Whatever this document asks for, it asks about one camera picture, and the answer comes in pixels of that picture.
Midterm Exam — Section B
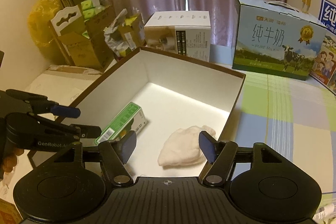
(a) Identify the green tissue pack bundle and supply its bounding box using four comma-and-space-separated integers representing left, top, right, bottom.
80, 0, 109, 21

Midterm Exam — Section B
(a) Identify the checkered bed sheet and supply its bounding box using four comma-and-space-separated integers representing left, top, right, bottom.
222, 72, 335, 223

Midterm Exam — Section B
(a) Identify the person's left hand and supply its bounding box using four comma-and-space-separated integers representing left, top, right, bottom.
1, 147, 25, 173

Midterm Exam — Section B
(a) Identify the brown open shoe box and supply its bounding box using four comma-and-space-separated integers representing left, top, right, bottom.
27, 46, 247, 179

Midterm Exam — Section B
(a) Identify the trash bin with rubbish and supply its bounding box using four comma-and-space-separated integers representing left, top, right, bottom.
104, 9, 146, 59

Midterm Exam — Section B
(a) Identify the open cardboard box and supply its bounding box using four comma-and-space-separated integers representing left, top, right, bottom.
49, 6, 116, 72

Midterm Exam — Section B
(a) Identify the white cloth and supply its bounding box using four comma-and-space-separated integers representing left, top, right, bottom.
157, 125, 216, 168

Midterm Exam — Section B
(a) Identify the white appliance box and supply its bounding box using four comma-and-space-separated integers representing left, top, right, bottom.
143, 11, 211, 62

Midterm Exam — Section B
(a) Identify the green small carton box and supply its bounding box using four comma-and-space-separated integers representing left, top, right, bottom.
94, 102, 147, 145

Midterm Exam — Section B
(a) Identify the dark blue milk carton box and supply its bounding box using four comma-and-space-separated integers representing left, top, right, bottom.
310, 0, 336, 94

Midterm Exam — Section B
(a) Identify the yellow plastic bag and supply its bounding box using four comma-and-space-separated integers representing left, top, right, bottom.
27, 0, 63, 48

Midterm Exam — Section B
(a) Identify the light blue milk carton box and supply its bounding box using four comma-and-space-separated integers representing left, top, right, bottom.
232, 0, 327, 80

